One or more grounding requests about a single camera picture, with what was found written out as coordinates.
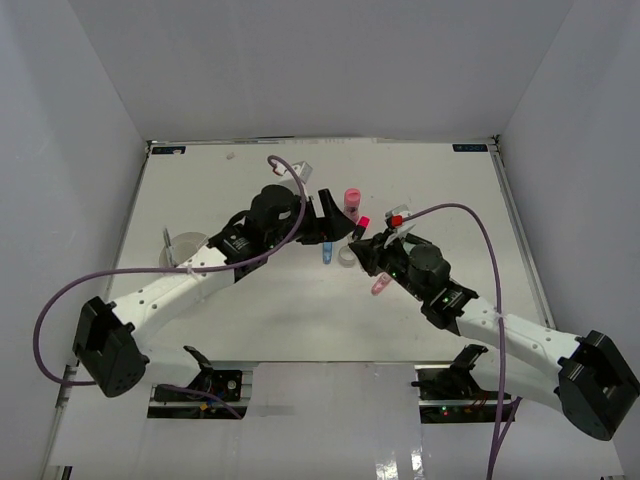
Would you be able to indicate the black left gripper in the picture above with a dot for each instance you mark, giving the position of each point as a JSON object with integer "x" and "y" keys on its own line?
{"x": 334, "y": 226}

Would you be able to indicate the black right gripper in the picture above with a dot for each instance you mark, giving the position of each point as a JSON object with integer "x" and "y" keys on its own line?
{"x": 372, "y": 253}

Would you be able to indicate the pink black highlighter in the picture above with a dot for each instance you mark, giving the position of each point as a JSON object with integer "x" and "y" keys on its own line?
{"x": 360, "y": 228}

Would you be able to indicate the clear tape roll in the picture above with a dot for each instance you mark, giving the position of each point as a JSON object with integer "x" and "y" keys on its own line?
{"x": 346, "y": 257}

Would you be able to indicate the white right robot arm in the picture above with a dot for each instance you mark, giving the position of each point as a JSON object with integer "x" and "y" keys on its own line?
{"x": 585, "y": 377}

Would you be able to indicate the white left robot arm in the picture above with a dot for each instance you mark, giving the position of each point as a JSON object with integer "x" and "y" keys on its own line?
{"x": 112, "y": 340}

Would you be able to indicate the pink glue stick bottle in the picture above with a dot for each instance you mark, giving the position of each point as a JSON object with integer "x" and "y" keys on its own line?
{"x": 351, "y": 204}

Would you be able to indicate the blue correction tape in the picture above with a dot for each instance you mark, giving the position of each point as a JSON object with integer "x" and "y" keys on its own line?
{"x": 327, "y": 252}

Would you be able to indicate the pink correction tape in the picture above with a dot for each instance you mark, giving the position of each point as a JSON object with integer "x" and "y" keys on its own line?
{"x": 380, "y": 284}

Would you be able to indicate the white round divided container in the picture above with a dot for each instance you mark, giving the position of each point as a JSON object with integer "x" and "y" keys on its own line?
{"x": 185, "y": 246}

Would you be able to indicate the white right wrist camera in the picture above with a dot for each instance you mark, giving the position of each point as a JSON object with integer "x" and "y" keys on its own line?
{"x": 396, "y": 219}

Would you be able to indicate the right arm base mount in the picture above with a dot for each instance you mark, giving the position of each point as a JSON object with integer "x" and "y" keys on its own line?
{"x": 450, "y": 396}

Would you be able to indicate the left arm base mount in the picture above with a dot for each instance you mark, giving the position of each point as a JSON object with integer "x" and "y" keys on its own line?
{"x": 219, "y": 395}

